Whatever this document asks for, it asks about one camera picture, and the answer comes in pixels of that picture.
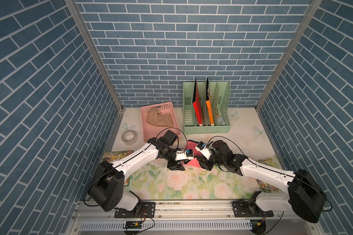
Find pink and grey dishcloth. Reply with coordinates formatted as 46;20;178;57
183;140;204;168

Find brown striped dishcloth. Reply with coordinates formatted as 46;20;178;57
146;107;174;127

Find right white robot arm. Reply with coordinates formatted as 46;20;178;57
195;140;328;223

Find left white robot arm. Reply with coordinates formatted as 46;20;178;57
86;128;184;215

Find pink plastic basket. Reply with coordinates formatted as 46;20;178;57
140;102;181;142

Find clear tape roll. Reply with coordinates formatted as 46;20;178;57
121;130;138;146

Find orange folder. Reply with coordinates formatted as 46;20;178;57
206;78;214;126

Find right illustrated picture book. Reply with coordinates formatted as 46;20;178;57
257;157;281;193

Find illustrated picture book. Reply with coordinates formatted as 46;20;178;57
257;157;281;193
102;150;133;187

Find red folder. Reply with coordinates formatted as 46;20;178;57
193;80;204;126

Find left illustrated picture book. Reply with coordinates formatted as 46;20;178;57
102;150;133;187

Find green file organizer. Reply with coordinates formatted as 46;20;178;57
182;81;231;134

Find small black circuit board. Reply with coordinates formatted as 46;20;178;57
124;221;142;230

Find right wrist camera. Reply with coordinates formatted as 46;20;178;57
195;142;212;160

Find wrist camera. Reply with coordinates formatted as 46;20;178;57
175;149;194;161
195;142;212;160

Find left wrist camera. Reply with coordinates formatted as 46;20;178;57
175;149;194;161

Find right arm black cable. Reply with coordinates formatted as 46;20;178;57
207;135;333;212

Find aluminium mounting rail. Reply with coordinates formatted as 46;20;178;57
72;199;315;221

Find white slotted cable duct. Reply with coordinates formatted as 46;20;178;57
78;220;252;232

